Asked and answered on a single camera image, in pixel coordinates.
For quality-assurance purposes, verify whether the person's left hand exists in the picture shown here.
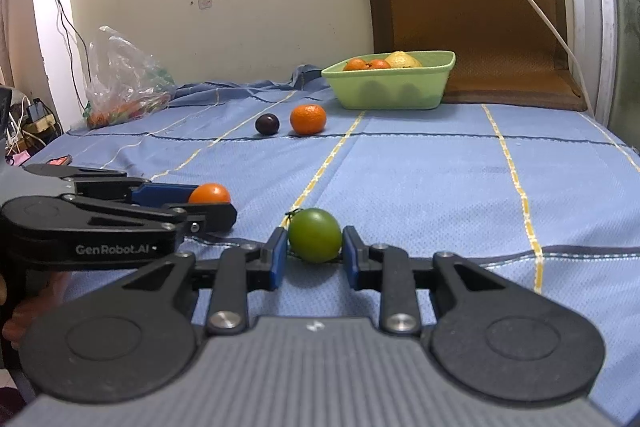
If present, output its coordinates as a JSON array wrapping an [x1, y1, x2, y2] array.
[[0, 273, 72, 351]]

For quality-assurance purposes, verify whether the bumpy orange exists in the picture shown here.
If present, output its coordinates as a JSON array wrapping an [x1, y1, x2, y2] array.
[[290, 104, 328, 136]]

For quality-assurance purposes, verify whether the light green plastic basin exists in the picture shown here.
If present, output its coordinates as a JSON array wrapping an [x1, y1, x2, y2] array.
[[321, 50, 457, 111]]

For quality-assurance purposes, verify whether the power strip with plugs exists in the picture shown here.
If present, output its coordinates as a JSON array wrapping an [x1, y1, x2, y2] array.
[[5, 89, 63, 155]]

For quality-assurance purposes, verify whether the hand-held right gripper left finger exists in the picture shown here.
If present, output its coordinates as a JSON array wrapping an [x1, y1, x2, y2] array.
[[125, 227, 290, 337]]

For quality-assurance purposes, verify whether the white door frame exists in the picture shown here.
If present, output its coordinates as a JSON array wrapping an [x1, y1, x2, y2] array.
[[570, 0, 623, 142]]

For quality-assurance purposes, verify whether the brown woven cushion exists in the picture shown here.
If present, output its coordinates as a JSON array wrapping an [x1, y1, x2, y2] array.
[[365, 0, 587, 112]]

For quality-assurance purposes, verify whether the black wall cable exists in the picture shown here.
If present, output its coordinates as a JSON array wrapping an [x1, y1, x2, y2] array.
[[31, 0, 88, 110]]

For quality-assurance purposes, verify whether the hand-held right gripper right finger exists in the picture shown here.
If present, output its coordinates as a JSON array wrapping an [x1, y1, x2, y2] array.
[[341, 225, 532, 337]]

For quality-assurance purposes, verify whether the clear plastic bag of vegetables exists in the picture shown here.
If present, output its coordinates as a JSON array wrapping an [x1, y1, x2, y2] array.
[[82, 25, 177, 130]]

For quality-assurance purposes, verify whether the white charger cable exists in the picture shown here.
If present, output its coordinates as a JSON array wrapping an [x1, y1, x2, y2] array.
[[452, 0, 597, 120]]

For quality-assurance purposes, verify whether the green lime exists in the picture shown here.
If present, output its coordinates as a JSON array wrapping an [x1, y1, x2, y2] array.
[[288, 208, 343, 264]]

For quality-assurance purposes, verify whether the dark plum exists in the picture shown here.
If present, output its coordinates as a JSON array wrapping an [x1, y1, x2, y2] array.
[[255, 113, 280, 137]]

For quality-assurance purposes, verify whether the blue striped bedsheet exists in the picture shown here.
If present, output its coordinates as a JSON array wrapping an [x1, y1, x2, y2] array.
[[30, 64, 640, 425]]

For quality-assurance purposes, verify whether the yellow lemon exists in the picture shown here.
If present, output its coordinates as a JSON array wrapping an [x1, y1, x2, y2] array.
[[384, 51, 423, 69]]

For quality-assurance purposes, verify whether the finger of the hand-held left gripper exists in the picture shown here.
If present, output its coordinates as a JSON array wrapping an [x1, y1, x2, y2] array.
[[24, 163, 203, 206], [65, 194, 239, 236]]

